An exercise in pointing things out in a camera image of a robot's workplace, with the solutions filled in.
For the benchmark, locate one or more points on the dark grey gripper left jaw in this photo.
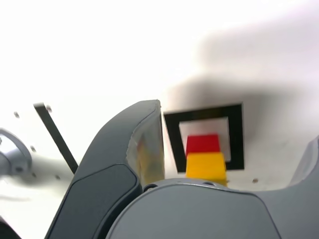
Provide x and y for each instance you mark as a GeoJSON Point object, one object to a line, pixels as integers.
{"type": "Point", "coordinates": [99, 174]}

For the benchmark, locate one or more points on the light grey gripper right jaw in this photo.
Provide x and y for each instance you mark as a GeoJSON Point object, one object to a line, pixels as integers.
{"type": "Point", "coordinates": [199, 214]}

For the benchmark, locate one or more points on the yellow cube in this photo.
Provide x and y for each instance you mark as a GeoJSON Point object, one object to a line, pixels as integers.
{"type": "Point", "coordinates": [205, 166]}

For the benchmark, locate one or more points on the red cube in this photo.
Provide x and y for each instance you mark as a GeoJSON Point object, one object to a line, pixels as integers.
{"type": "Point", "coordinates": [203, 143]}

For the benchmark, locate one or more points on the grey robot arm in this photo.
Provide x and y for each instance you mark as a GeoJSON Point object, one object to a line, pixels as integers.
{"type": "Point", "coordinates": [22, 149]}

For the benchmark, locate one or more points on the black tape square outline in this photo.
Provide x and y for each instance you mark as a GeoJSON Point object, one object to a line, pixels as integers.
{"type": "Point", "coordinates": [172, 134]}

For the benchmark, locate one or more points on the black tape strip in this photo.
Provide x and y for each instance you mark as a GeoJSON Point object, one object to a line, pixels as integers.
{"type": "Point", "coordinates": [56, 137]}

